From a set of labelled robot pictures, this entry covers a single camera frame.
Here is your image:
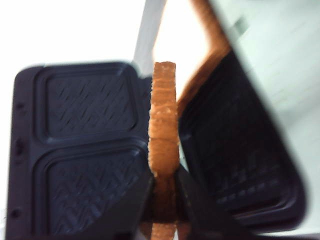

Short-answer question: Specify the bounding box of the breakfast maker hinged lid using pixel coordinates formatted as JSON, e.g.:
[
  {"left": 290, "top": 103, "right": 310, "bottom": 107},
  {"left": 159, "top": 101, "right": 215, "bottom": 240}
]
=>
[{"left": 5, "top": 62, "right": 152, "bottom": 240}]

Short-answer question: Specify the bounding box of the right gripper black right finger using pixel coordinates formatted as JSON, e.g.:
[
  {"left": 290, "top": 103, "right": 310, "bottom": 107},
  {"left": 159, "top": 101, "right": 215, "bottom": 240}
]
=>
[{"left": 175, "top": 167, "right": 250, "bottom": 240}]

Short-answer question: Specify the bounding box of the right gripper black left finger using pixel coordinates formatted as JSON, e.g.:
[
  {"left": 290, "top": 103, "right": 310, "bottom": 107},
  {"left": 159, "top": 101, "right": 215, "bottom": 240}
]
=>
[{"left": 82, "top": 172, "right": 154, "bottom": 240}]

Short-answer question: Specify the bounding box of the mint green breakfast maker base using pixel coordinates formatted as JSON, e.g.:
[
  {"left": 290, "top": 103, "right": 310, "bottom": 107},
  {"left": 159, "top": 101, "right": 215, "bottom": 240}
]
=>
[{"left": 179, "top": 0, "right": 320, "bottom": 240}]

